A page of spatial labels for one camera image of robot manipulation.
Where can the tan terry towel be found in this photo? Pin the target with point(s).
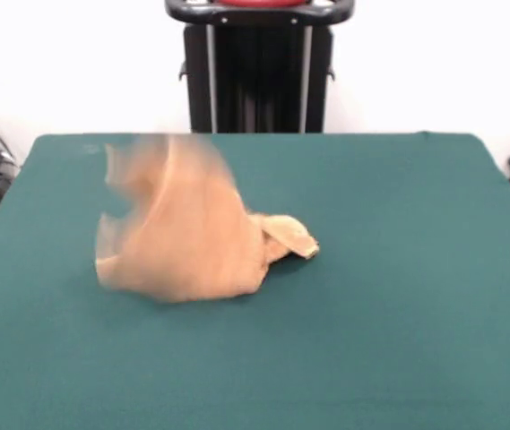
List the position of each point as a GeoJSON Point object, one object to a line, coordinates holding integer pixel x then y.
{"type": "Point", "coordinates": [192, 233]}

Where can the dark green table cloth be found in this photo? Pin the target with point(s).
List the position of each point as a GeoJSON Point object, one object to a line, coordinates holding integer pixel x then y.
{"type": "Point", "coordinates": [371, 313]}

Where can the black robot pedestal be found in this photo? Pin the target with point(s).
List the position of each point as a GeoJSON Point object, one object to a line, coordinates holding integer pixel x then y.
{"type": "Point", "coordinates": [254, 67]}

